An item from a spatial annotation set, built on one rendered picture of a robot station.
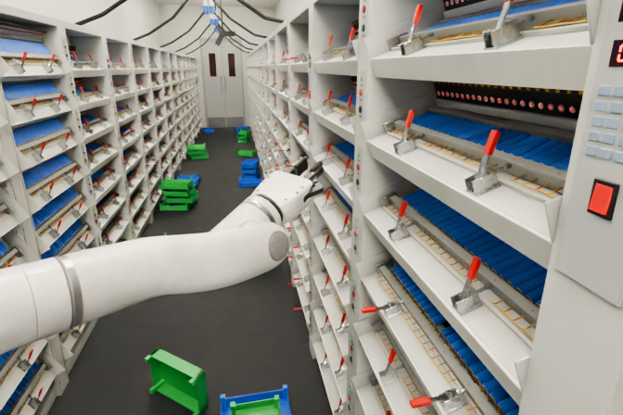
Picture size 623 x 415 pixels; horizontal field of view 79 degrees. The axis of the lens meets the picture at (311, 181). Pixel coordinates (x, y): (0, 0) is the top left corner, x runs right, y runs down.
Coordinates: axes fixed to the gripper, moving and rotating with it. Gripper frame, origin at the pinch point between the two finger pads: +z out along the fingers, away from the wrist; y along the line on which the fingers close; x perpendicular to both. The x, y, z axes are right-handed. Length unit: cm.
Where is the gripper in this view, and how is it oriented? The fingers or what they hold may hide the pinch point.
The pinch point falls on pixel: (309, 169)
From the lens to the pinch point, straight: 82.3
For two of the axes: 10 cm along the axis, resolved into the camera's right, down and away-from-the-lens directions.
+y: 8.4, 2.4, -4.8
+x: -1.1, -8.0, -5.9
